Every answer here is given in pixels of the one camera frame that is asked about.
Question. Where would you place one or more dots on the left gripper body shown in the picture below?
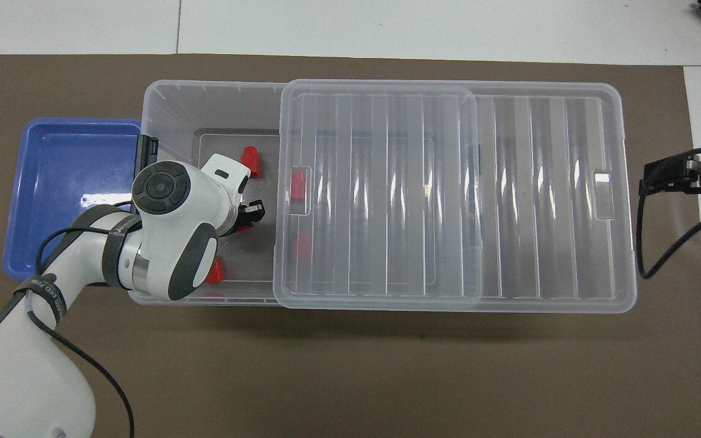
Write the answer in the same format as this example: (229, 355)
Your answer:
(253, 214)

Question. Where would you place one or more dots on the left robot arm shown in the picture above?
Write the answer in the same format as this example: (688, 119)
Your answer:
(157, 226)

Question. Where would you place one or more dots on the clear plastic storage box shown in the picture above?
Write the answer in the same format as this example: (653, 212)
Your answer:
(216, 109)

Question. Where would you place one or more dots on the black box latch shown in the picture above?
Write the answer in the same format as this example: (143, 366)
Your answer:
(145, 155)

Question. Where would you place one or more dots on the clear plastic box lid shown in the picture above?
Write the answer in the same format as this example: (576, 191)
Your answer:
(527, 201)

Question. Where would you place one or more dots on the blue plastic tray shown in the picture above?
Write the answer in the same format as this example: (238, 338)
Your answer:
(64, 182)

